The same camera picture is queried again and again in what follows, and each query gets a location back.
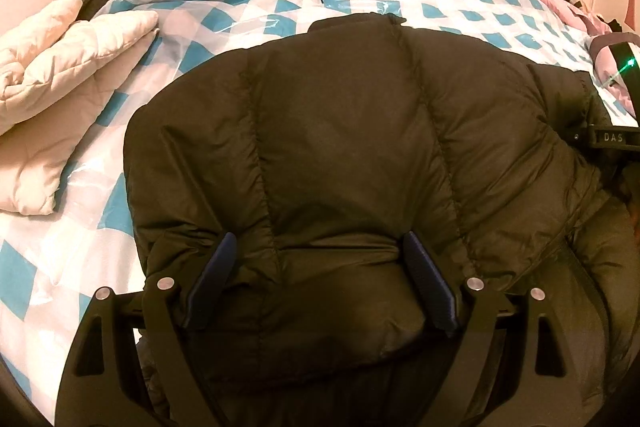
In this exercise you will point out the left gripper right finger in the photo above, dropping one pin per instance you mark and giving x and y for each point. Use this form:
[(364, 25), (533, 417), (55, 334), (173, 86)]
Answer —
[(506, 358)]

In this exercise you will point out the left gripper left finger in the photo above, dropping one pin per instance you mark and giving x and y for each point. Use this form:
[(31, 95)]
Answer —
[(128, 364)]

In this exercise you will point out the black puffer jacket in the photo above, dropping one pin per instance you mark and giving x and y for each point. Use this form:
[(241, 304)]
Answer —
[(320, 151)]

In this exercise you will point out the pink folded clothing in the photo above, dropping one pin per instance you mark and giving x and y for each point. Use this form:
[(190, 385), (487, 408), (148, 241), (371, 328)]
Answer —
[(614, 54)]

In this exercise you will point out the cream quilted duvet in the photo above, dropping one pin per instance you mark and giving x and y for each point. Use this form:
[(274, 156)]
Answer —
[(57, 74)]

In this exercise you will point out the blue white checkered bedsheet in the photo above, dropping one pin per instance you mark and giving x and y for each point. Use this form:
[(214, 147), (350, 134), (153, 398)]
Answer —
[(50, 265)]

